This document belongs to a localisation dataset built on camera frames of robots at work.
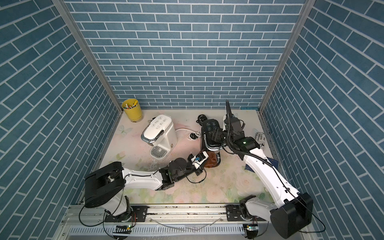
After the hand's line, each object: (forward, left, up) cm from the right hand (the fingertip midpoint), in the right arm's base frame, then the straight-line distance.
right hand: (217, 133), depth 79 cm
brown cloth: (-13, +2, -6) cm, 14 cm away
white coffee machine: (-3, +30, 0) cm, 30 cm away
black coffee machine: (+3, +5, +1) cm, 6 cm away
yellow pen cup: (+23, +59, -7) cm, 64 cm away
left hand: (-12, +2, -6) cm, 14 cm away
